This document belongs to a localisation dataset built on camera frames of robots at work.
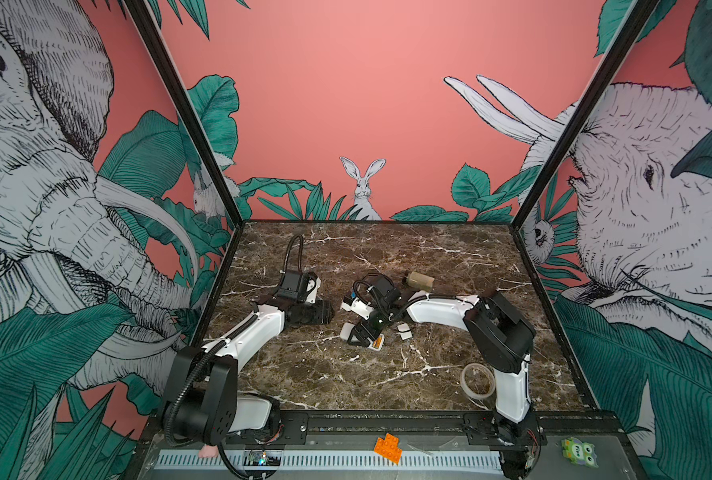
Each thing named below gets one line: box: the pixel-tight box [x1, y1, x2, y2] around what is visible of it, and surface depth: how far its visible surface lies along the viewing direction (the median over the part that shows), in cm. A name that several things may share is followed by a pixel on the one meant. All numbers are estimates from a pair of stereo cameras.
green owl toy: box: [561, 437, 599, 468], surface depth 72 cm
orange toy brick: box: [374, 433, 403, 465], surface depth 72 cm
